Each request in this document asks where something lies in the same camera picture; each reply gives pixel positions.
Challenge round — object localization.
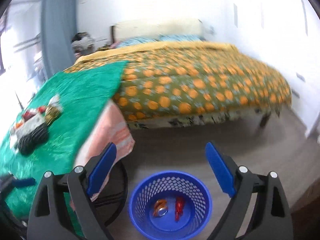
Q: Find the black round stool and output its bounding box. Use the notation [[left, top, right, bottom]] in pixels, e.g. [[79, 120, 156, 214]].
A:
[[93, 161, 129, 227]]

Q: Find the silver yellow snack bag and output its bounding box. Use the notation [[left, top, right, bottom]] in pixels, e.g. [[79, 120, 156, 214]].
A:
[[44, 94, 62, 126]]

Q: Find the beige headboard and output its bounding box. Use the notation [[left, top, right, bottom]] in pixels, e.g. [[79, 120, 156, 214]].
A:
[[110, 20, 203, 43]]

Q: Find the pink striped blanket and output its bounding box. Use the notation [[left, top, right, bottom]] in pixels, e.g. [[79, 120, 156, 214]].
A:
[[69, 100, 136, 210]]

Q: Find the crushed red soda can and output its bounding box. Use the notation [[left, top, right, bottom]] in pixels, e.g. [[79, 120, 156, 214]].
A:
[[22, 106, 47, 121]]

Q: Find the orange crumpled wrapper in basket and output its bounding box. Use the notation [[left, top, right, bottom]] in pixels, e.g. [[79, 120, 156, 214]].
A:
[[152, 199, 168, 217]]

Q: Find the green satin bedspread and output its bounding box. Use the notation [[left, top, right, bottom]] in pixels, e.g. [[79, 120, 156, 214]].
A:
[[1, 61, 127, 182]]

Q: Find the pile of clothes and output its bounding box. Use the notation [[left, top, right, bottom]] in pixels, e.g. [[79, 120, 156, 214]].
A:
[[72, 32, 95, 55]]

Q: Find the grey curtain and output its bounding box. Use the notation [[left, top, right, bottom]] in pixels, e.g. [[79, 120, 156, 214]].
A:
[[41, 0, 78, 79]]

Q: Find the blue mesh trash basket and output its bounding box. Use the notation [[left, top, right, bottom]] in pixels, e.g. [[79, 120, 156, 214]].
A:
[[128, 171, 213, 239]]

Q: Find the teal pillow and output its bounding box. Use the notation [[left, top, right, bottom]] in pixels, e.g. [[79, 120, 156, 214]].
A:
[[116, 34, 204, 48]]

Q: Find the orange floral quilt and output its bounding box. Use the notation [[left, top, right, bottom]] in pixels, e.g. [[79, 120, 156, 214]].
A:
[[67, 41, 292, 122]]

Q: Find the red wrapper in basket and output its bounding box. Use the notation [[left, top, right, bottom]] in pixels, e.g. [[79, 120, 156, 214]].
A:
[[175, 197, 185, 222]]

